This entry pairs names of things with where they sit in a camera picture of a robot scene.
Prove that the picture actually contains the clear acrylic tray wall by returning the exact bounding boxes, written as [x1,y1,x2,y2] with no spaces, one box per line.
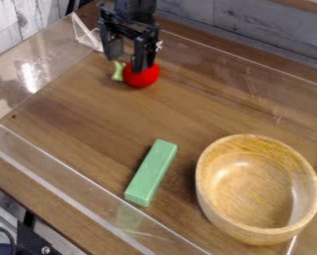
[0,20,317,255]

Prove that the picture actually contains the long green rectangular block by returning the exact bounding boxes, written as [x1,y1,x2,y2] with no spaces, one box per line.
[124,139,176,207]

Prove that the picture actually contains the red ball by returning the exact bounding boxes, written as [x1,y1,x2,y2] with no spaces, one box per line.
[123,63,159,88]

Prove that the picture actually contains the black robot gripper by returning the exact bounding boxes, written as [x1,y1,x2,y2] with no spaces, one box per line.
[99,0,159,74]

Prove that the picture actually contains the clear acrylic corner bracket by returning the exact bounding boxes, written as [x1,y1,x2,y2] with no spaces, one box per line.
[70,13,104,52]

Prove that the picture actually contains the black metal clamp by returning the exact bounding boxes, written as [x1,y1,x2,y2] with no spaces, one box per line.
[16,211,62,255]

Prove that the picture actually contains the black cable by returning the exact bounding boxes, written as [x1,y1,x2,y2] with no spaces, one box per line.
[0,225,18,255]

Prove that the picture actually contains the wooden bowl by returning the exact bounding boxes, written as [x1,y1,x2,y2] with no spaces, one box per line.
[194,133,317,245]

